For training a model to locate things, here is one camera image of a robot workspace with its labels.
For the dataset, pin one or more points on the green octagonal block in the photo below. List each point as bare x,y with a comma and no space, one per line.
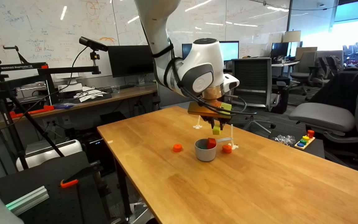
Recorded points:
202,146

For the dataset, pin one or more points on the black mesh office chair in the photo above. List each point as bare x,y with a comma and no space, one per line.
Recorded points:
258,89

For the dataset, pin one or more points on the grey office chair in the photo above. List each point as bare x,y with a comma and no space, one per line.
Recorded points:
332,114

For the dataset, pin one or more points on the lit computer monitor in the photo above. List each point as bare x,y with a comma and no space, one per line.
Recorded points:
229,51

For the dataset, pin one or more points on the yellow cube block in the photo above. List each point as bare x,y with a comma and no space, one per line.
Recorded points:
217,130

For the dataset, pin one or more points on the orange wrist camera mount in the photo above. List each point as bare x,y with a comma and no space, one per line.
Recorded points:
212,108

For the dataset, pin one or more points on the red-orange cube block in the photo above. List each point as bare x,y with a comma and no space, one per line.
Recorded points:
177,148

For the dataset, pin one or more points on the colourful wooden stacking toy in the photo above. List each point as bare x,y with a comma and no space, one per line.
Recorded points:
305,141

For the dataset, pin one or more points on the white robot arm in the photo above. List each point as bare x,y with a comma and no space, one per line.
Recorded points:
199,75

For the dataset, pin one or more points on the small orange round block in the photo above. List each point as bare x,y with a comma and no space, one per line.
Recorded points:
227,149

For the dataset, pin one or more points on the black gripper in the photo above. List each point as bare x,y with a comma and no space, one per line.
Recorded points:
213,119

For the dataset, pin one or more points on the orange round block with hole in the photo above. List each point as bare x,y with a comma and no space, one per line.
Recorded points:
210,144

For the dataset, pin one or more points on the grey plastic pot with handle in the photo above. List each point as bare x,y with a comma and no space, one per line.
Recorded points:
208,155

